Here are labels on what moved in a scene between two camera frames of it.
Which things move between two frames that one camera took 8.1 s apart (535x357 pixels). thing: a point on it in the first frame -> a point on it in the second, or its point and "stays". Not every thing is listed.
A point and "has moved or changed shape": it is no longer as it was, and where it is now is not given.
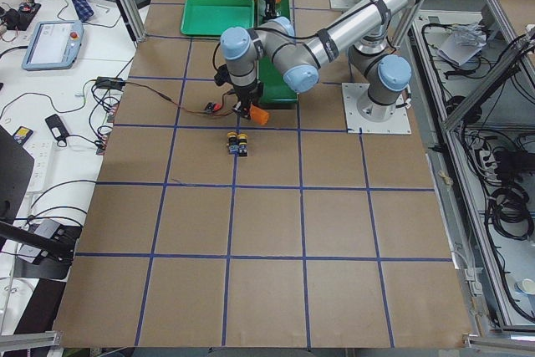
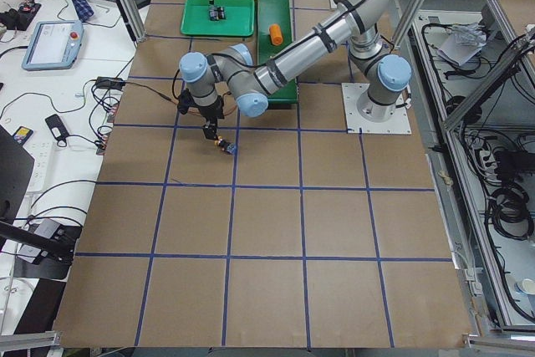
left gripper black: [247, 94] -> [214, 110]
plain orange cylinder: [258, 115] has moved or changed shape
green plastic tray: [211, 16] stays
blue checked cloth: [80, 5] stays
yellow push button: [242, 142] -> [227, 146]
